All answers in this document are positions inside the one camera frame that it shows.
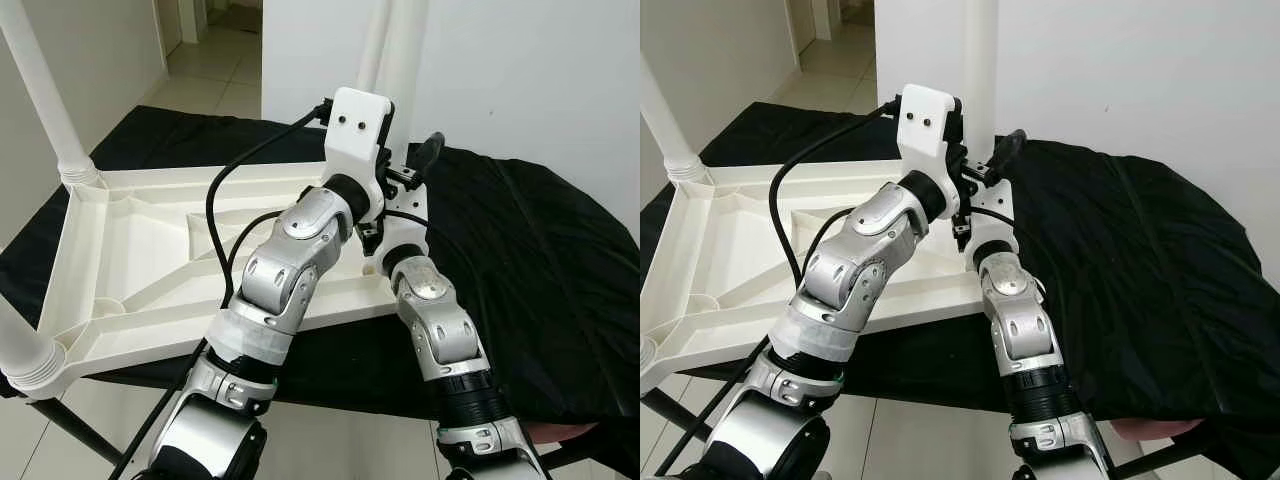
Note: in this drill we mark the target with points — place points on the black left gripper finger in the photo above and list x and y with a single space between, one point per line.
1007 150
430 152

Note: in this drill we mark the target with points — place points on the white plastic table leg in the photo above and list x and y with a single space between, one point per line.
406 50
665 120
980 60
648 365
25 355
42 95
372 45

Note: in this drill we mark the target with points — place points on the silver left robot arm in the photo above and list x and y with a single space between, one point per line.
860 250
290 260

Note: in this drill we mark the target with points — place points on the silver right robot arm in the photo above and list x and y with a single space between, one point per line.
440 320
1020 320

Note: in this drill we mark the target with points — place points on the black table cloth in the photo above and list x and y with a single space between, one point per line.
550 270
1150 270

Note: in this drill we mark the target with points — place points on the pink round cushion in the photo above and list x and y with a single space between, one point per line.
1155 428
556 430

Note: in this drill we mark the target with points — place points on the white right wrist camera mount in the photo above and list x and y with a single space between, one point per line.
990 230
405 230

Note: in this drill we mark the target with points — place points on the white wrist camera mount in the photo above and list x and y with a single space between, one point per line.
405 230
355 120
925 115
990 230

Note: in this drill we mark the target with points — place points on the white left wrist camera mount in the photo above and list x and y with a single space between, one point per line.
925 115
355 120

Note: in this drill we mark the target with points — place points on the white door frame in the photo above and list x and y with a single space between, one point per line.
818 20
185 22

